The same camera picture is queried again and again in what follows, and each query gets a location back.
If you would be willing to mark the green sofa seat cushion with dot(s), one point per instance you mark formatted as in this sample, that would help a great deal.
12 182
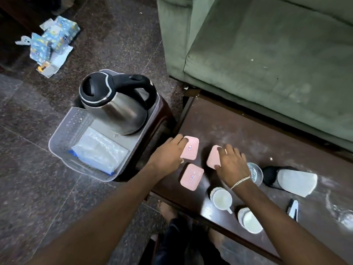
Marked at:
270 52

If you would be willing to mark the person's bare foot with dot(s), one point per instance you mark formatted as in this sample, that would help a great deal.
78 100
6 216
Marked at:
166 211
215 237

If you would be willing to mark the green fabric sofa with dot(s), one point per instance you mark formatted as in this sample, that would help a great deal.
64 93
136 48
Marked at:
176 38

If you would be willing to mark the person's left forearm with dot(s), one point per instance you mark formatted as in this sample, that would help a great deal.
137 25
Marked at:
102 226

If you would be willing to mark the empty clear glass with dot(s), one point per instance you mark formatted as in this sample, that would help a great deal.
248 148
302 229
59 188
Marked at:
343 215

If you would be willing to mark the white paper sheet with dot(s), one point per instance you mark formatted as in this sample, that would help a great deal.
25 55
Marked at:
56 63

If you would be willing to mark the clear plastic bag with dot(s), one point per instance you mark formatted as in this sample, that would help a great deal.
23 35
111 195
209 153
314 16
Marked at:
99 151

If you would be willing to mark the steel electric kettle black lid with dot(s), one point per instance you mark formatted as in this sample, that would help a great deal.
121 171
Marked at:
115 104

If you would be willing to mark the person's right forearm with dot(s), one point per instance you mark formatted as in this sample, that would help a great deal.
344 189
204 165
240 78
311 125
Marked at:
284 229

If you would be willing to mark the small metal clip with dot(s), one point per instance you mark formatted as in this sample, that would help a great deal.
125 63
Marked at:
293 209

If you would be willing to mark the person's left fingers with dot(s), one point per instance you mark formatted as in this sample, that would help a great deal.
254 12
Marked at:
178 140

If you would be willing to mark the grey plastic basket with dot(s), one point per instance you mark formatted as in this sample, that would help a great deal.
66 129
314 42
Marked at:
63 135

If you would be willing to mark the black jar with white lid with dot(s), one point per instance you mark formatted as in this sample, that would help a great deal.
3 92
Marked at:
295 182

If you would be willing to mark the person's legs in dark trousers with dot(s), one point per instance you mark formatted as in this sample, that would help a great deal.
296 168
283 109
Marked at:
187 245

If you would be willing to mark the pink sachet packet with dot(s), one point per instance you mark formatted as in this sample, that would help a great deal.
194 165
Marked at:
213 158
191 149
192 177

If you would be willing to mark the person's right little finger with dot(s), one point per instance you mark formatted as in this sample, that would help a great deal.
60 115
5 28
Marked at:
243 159

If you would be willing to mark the white paper cutout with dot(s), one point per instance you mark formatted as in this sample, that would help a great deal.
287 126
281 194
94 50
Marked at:
23 40

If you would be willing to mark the person's left hand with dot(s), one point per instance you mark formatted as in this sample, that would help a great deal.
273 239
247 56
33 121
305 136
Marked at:
165 158

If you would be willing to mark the person's right hand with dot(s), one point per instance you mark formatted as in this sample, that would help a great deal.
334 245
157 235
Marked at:
233 168

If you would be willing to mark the clear glass of water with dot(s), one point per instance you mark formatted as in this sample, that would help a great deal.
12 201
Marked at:
256 173

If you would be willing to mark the blue patterned cardboard box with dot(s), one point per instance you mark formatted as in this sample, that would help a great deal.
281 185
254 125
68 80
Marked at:
62 33
40 51

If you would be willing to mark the person's right thumb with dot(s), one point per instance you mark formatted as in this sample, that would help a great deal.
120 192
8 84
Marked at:
218 168

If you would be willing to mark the white ceramic cup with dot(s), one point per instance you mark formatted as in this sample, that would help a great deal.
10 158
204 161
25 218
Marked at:
251 221
222 199

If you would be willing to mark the person's right middle finger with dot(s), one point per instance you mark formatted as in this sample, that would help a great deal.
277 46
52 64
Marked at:
230 151

